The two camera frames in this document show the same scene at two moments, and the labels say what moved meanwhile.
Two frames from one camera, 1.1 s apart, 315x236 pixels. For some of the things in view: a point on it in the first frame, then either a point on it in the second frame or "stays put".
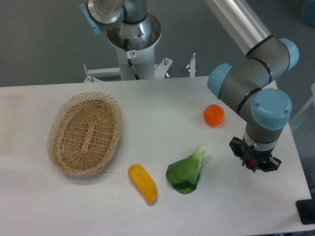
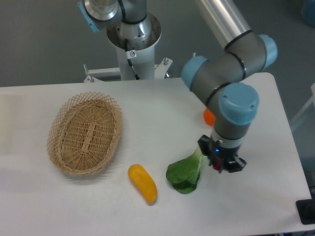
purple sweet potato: (250, 164) to (217, 165)
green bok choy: (184, 174) stays put
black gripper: (265, 160) to (230, 161)
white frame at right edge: (312, 99) stays put
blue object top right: (309, 10) stays put
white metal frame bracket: (94, 73) stays put
